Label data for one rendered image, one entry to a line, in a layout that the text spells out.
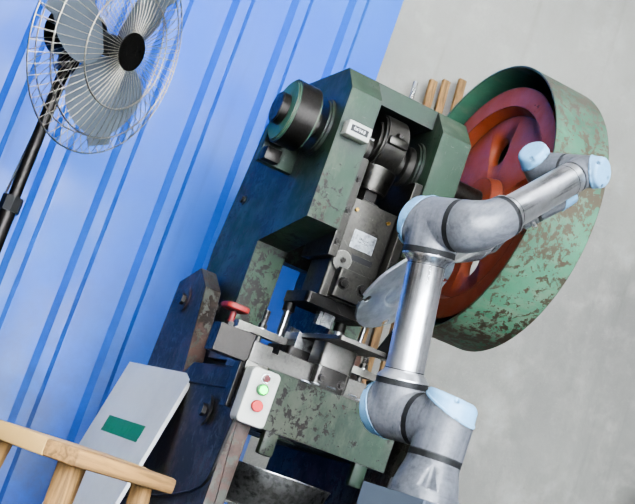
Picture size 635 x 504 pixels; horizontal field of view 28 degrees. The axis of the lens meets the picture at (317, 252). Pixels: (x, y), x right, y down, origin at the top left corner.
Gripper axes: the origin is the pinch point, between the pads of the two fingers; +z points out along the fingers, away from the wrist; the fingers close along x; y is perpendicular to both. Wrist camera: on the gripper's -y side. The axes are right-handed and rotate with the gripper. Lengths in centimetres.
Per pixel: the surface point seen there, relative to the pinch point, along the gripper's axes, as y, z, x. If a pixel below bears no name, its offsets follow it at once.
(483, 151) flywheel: -60, -27, -41
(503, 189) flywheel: -45, -25, -23
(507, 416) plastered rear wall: -204, 2, 12
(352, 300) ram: -19.8, 26.3, -7.0
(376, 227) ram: -22.8, 11.7, -22.9
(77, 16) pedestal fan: 32, 53, -90
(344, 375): -15.8, 36.6, 11.0
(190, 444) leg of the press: -8, 79, 10
